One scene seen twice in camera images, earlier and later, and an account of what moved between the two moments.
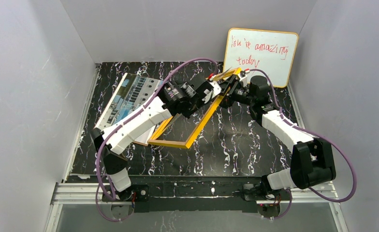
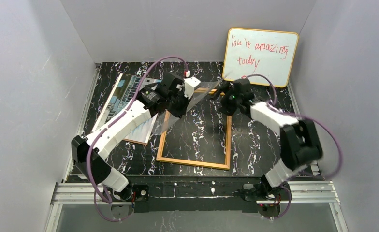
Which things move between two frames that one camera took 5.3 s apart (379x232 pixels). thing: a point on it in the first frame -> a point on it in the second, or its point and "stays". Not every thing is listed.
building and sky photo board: (132, 93) stays
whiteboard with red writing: (270, 51) stays
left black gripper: (204, 93) -> (179, 104)
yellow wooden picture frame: (223, 74) -> (208, 165)
